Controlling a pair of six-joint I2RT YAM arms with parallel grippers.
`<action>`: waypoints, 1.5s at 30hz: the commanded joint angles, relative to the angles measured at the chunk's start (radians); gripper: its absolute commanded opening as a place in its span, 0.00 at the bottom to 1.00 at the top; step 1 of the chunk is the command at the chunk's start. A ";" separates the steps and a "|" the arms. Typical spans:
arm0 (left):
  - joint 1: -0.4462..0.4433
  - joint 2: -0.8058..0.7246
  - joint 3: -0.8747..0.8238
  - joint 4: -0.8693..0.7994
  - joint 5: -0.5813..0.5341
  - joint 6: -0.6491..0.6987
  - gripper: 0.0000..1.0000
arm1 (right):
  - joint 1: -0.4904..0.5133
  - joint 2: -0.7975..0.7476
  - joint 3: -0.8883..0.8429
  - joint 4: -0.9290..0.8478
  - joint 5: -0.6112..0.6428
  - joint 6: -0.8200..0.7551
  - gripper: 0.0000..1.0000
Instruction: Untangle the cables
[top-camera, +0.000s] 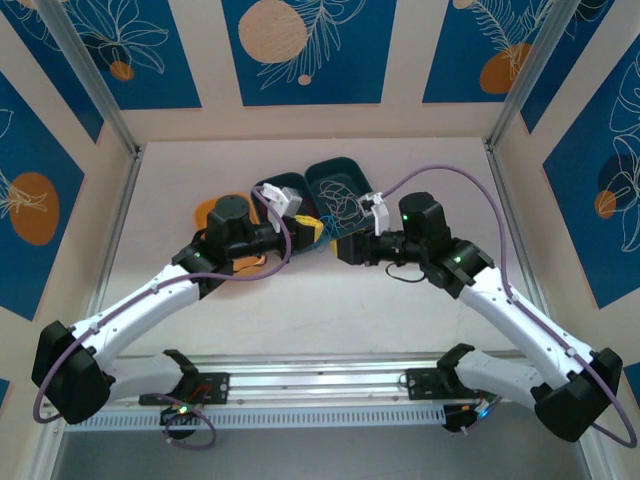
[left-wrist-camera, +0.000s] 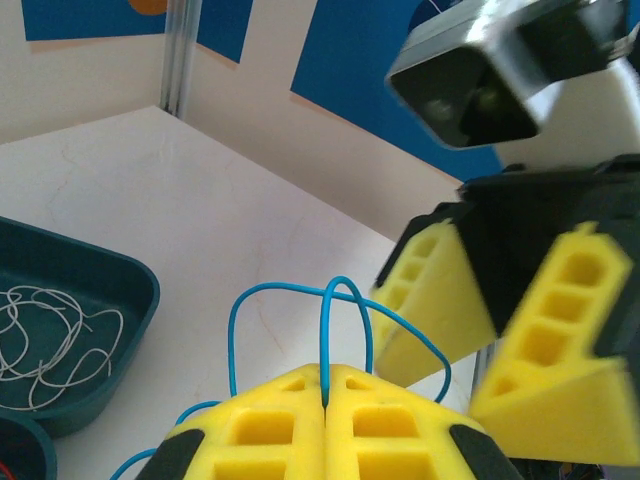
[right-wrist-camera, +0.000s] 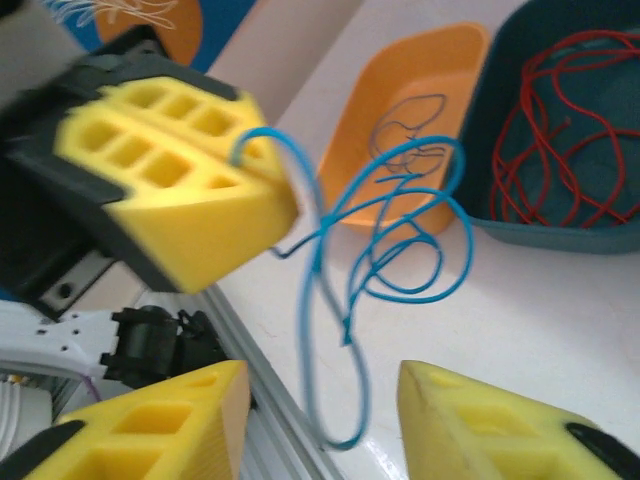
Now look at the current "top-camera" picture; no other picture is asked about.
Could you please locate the orange plastic bin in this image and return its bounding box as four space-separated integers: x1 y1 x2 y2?
193 196 267 275

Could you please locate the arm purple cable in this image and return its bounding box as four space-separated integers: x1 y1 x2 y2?
32 184 294 451
369 166 639 449

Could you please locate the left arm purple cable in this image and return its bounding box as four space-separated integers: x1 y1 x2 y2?
32 184 294 451

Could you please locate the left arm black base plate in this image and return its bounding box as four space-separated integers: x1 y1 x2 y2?
139 371 231 407

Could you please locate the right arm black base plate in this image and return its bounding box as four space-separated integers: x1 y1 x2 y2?
405 367 497 402

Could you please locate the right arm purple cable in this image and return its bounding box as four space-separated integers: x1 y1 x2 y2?
369 166 639 449

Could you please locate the aluminium frame post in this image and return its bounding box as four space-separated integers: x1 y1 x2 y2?
37 0 142 157
487 0 585 147

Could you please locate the thin white cable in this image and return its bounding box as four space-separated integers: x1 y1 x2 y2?
319 177 370 235

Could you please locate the teal plastic bin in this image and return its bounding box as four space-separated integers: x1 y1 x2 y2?
303 156 375 237
249 171 321 256

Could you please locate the white slotted cable duct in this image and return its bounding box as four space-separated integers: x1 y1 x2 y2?
64 405 447 432

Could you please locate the thin blue cable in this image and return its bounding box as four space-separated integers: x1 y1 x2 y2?
307 214 342 254

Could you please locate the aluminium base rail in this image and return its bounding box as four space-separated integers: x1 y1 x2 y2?
42 352 596 415

